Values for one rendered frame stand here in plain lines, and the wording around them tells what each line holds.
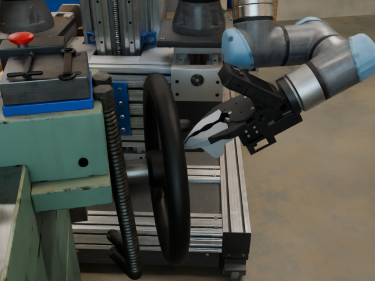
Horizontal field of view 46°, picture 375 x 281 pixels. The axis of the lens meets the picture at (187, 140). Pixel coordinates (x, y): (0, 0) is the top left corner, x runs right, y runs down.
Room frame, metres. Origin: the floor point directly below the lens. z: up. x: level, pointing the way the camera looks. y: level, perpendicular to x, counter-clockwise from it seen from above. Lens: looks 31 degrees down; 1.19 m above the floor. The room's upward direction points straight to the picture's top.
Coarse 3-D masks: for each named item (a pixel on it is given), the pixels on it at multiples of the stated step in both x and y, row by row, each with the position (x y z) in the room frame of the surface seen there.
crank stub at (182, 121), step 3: (180, 120) 0.68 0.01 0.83; (183, 120) 0.68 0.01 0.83; (186, 120) 0.68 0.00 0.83; (189, 120) 0.68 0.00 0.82; (180, 123) 0.67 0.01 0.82; (183, 123) 0.67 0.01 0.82; (186, 123) 0.67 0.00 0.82; (189, 123) 0.67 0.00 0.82; (183, 126) 0.67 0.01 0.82; (186, 126) 0.67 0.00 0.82; (189, 126) 0.67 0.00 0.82; (183, 129) 0.67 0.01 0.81; (186, 129) 0.67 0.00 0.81; (189, 129) 0.67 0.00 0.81; (183, 132) 0.67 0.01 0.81; (186, 132) 0.67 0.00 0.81
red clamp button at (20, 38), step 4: (16, 32) 0.54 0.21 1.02; (20, 32) 0.54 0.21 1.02; (24, 32) 0.54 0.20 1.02; (28, 32) 0.54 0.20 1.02; (12, 36) 0.53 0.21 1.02; (16, 36) 0.53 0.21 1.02; (20, 36) 0.53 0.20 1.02; (24, 36) 0.53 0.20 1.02; (28, 36) 0.53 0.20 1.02; (32, 36) 0.54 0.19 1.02; (12, 40) 0.52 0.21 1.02; (16, 40) 0.52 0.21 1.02; (20, 40) 0.52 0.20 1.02; (24, 40) 0.52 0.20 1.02; (28, 40) 0.53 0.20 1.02; (16, 44) 0.53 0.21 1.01; (20, 44) 0.53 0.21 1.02
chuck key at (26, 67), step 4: (28, 52) 0.51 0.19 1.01; (32, 52) 0.52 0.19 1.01; (28, 56) 0.50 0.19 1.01; (32, 56) 0.51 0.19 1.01; (28, 60) 0.49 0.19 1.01; (32, 60) 0.51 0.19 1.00; (28, 64) 0.48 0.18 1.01; (24, 68) 0.47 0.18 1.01; (28, 68) 0.47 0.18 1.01; (12, 72) 0.45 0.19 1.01; (16, 72) 0.45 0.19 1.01; (20, 72) 0.45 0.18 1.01; (24, 72) 0.45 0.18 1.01; (28, 72) 0.46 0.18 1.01; (32, 72) 0.46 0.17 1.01; (36, 72) 0.46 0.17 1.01; (40, 72) 0.46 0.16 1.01; (8, 76) 0.45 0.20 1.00; (12, 76) 0.45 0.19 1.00; (16, 76) 0.45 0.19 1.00; (24, 76) 0.45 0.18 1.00
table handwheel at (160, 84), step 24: (144, 96) 0.65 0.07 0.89; (168, 96) 0.52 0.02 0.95; (144, 120) 0.67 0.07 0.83; (168, 120) 0.48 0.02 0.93; (168, 144) 0.46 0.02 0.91; (144, 168) 0.54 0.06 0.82; (168, 168) 0.44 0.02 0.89; (168, 192) 0.43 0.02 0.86; (168, 216) 0.58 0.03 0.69; (168, 240) 0.51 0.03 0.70
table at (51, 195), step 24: (0, 168) 0.42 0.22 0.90; (24, 168) 0.42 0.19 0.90; (0, 192) 0.38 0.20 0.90; (24, 192) 0.39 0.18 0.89; (48, 192) 0.42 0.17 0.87; (72, 192) 0.42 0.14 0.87; (96, 192) 0.43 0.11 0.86; (0, 216) 0.34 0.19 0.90; (24, 216) 0.37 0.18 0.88; (0, 240) 0.31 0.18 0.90; (24, 240) 0.34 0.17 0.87; (0, 264) 0.28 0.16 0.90; (24, 264) 0.32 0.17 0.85
